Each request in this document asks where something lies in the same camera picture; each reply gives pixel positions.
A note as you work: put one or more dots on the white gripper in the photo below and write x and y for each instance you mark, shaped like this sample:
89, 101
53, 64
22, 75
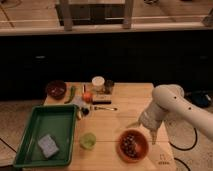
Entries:
150, 119

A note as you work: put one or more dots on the dark purple grape bunch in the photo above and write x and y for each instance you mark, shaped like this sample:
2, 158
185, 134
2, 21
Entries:
128, 146

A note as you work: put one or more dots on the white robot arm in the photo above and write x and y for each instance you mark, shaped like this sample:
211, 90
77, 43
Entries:
170, 98

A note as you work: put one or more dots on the red orange bowl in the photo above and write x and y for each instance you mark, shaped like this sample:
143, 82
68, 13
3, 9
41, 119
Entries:
142, 146

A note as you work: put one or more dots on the dark red bowl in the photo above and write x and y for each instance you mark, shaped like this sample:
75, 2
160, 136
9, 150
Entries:
56, 89

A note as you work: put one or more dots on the black rectangular block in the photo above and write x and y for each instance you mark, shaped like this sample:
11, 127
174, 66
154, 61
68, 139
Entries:
102, 99

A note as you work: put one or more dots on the dark small jar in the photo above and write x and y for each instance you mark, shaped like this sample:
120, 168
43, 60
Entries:
109, 84

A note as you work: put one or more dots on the small green cup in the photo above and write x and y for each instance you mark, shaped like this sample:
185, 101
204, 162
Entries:
87, 141

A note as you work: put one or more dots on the orange tomato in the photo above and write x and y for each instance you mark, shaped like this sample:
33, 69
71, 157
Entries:
87, 97

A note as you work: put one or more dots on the light cloth with dark object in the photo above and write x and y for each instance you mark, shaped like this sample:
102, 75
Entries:
83, 108

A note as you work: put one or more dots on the white lidded container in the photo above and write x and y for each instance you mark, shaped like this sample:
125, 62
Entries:
98, 83

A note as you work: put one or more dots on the green chili pepper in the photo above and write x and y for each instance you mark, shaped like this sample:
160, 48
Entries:
72, 94

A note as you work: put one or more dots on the green plastic tray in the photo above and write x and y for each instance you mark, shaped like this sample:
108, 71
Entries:
57, 121

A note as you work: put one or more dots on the blue grey sponge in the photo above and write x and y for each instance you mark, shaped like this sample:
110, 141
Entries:
48, 146

